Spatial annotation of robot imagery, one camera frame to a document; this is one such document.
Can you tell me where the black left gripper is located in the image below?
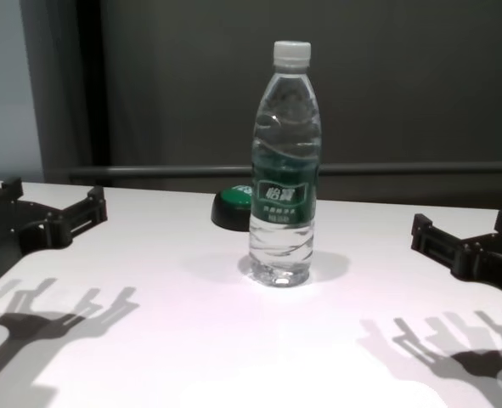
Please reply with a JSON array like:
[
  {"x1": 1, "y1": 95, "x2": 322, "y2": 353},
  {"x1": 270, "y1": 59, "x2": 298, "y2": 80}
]
[{"x1": 0, "y1": 177, "x2": 109, "y2": 295}]

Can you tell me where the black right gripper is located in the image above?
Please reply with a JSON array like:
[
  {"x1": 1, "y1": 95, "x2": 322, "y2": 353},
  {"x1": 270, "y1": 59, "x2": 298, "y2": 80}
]
[{"x1": 410, "y1": 209, "x2": 502, "y2": 308}]

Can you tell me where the clear water bottle green label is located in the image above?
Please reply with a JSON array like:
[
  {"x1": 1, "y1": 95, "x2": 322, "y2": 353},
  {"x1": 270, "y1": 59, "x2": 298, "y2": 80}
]
[{"x1": 248, "y1": 40, "x2": 322, "y2": 288}]

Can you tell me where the green YES button black base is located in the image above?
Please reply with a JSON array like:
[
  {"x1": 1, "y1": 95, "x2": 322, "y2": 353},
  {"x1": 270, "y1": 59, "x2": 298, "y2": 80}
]
[{"x1": 211, "y1": 183, "x2": 254, "y2": 233}]

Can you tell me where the dark vertical partition post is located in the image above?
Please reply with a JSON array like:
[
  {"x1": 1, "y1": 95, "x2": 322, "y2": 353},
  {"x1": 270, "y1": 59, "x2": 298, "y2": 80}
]
[{"x1": 76, "y1": 0, "x2": 114, "y2": 188}]

